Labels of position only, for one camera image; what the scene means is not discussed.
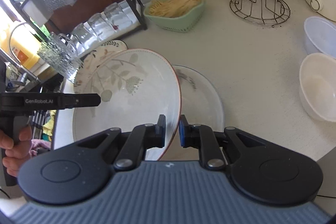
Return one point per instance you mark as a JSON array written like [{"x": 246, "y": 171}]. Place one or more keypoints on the upturned small glass middle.
[{"x": 102, "y": 29}]

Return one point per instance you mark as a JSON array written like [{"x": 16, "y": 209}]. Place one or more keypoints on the upturned small glass left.
[{"x": 82, "y": 35}]

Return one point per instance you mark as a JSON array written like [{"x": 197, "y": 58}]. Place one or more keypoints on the cream floral plate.
[{"x": 95, "y": 58}]

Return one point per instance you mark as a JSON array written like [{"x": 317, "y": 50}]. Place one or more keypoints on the yellow detergent bottle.
[{"x": 23, "y": 44}]

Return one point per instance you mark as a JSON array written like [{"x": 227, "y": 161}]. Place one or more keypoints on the upturned small glass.
[
  {"x": 117, "y": 18},
  {"x": 102, "y": 29},
  {"x": 82, "y": 35}
]

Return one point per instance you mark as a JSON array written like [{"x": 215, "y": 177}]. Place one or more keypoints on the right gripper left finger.
[{"x": 142, "y": 138}]

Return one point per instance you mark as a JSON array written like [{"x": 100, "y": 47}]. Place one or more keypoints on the upturned small glass right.
[{"x": 117, "y": 18}]

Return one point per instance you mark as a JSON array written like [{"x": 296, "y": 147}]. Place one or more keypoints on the lilac plastic bowl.
[{"x": 319, "y": 36}]

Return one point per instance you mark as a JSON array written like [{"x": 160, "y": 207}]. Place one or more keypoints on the white ceramic bowl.
[{"x": 317, "y": 86}]

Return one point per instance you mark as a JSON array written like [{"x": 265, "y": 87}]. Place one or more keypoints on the green basket with noodles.
[{"x": 175, "y": 15}]

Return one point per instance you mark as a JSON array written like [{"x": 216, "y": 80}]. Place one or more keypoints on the person's left hand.
[{"x": 16, "y": 154}]

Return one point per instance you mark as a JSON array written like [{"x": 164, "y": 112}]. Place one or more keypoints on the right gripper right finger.
[{"x": 206, "y": 141}]

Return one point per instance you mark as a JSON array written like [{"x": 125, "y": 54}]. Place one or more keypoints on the large white leaf-pattern bowl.
[{"x": 136, "y": 86}]

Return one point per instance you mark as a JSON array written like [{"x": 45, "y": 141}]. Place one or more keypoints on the tall textured drinking glass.
[{"x": 60, "y": 52}]

